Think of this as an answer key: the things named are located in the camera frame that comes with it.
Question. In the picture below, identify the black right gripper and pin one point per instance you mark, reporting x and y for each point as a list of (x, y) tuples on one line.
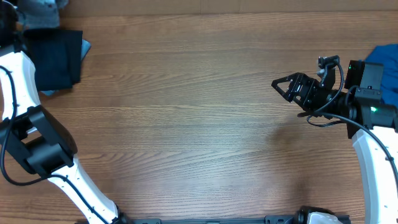
[(310, 93)]

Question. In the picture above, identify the light blue denim shorts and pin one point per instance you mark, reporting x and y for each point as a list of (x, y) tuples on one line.
[(40, 14)]

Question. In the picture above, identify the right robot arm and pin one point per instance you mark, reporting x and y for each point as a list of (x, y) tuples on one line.
[(354, 98)]

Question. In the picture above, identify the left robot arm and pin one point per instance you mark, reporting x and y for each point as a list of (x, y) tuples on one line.
[(38, 142)]

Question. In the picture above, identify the crumpled blue t-shirt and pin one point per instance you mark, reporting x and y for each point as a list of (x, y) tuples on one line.
[(387, 55)]

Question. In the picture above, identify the folded light blue garment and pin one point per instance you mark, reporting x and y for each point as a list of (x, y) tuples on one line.
[(85, 47)]

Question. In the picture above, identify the folded dark navy garment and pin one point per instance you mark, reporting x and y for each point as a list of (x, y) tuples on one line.
[(56, 54)]

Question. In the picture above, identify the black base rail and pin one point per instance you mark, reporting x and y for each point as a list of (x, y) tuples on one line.
[(269, 219)]

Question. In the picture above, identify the brown cardboard wall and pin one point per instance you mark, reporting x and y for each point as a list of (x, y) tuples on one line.
[(95, 8)]

